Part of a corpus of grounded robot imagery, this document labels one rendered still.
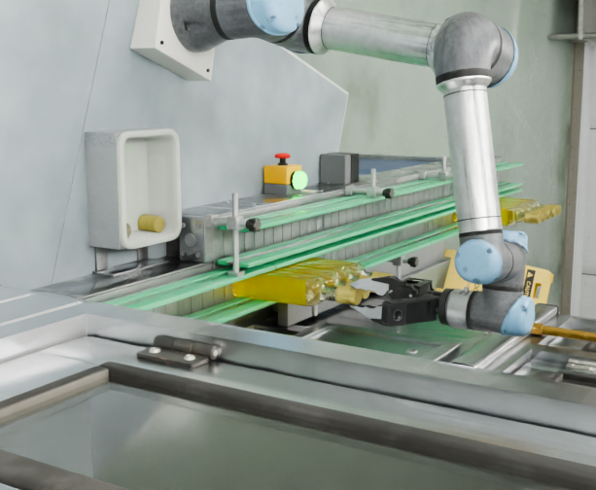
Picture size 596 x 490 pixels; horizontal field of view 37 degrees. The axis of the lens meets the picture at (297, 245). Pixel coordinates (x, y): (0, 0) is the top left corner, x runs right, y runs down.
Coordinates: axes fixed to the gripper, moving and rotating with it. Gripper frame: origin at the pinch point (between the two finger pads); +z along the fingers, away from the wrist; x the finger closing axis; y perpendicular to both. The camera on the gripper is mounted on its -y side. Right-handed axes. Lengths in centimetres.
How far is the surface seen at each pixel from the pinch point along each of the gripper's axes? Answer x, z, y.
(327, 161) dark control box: 20, 39, 56
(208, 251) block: 8.5, 27.9, -11.3
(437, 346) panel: -13.1, -11.5, 15.6
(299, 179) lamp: 18.6, 31.4, 30.1
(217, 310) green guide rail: -3.5, 25.3, -12.3
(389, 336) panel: -12.8, 0.0, 16.1
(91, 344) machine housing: 23, -30, -101
